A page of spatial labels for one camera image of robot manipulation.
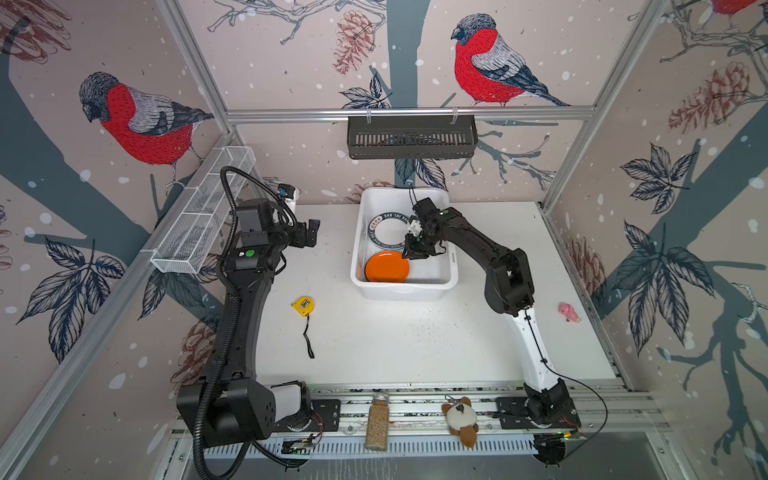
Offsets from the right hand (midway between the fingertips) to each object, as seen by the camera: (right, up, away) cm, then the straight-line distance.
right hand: (404, 258), depth 99 cm
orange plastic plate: (-6, -4, +4) cm, 8 cm away
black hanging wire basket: (+3, +43, +5) cm, 43 cm away
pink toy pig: (+50, -16, -10) cm, 54 cm away
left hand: (-28, +13, -24) cm, 39 cm away
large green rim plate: (-11, +7, +9) cm, 16 cm away
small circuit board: (-27, -44, -28) cm, 58 cm away
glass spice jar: (-8, -37, -31) cm, 48 cm away
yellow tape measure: (-32, -15, -7) cm, 36 cm away
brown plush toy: (+13, -37, -28) cm, 48 cm away
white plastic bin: (+9, -7, +1) cm, 11 cm away
